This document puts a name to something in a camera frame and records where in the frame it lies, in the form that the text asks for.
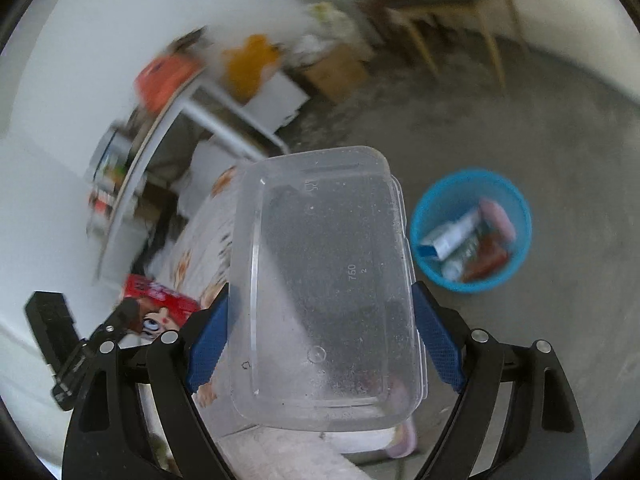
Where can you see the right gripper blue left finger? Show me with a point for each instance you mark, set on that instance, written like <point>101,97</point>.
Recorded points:
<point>206,350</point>

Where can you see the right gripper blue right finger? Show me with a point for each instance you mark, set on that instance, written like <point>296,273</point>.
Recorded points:
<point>442,332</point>

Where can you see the red snack packet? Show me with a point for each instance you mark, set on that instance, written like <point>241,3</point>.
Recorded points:
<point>159,308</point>

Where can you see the blue toothpaste box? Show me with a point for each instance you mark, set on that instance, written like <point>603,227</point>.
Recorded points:
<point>441,242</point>

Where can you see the clear plastic food container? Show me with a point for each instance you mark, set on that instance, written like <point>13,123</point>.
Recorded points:
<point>322,334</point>

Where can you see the clear red snack bag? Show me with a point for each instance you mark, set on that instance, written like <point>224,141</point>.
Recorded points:
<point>491,257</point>

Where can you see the pink sponge cloth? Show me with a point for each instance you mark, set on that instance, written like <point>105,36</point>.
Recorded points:
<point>496,217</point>

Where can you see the blue plastic trash basket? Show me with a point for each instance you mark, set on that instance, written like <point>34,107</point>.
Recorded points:
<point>449,199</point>

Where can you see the floral plaid tablecloth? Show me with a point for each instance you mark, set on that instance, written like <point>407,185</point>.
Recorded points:
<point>198,266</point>

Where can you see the pink slipper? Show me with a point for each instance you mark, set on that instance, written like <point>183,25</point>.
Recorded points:
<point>404,442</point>

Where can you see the steel rice cooker pot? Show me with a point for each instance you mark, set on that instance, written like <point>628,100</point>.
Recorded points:
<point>114,146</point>

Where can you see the white side table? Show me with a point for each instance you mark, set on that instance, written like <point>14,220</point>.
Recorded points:
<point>124,179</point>

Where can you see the red plastic bag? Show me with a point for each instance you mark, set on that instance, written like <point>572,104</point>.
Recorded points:
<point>162,77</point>

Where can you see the yellow plastic bag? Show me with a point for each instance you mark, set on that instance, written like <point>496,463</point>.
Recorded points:
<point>247,67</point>

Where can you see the cardboard box on floor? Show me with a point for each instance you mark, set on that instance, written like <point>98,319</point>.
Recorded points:
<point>338,74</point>

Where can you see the white bags pile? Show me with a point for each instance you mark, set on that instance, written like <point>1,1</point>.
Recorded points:
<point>329,28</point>

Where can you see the dark wooden stool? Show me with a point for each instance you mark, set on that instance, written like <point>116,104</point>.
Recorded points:
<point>377,13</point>

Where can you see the wooden chair right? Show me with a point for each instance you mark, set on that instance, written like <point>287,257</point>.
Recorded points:
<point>408,13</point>

